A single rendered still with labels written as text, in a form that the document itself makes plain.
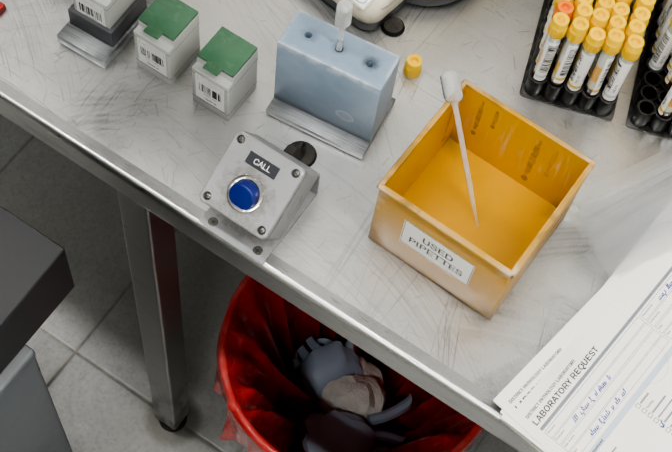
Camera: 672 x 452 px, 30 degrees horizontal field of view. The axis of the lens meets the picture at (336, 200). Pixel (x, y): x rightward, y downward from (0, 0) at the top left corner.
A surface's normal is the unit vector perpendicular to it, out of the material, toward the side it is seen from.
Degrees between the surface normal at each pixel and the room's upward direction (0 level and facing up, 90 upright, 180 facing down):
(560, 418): 0
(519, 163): 90
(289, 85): 90
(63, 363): 0
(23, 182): 0
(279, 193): 30
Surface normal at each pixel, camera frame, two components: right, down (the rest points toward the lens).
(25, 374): 0.83, 0.52
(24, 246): 0.04, -0.41
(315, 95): -0.45, 0.78
